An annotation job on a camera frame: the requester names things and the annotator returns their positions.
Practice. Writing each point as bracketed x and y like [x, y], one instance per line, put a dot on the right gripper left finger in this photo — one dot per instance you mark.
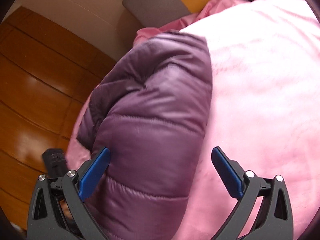
[46, 219]

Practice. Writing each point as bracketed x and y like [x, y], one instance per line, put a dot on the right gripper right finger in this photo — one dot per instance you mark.
[274, 219]

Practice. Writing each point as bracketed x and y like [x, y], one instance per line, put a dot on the purple quilted down jacket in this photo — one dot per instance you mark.
[151, 111]

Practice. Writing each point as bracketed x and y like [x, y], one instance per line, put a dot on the person left hand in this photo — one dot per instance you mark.
[66, 210]

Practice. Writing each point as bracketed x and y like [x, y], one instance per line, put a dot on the pink bed cover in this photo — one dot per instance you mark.
[264, 111]

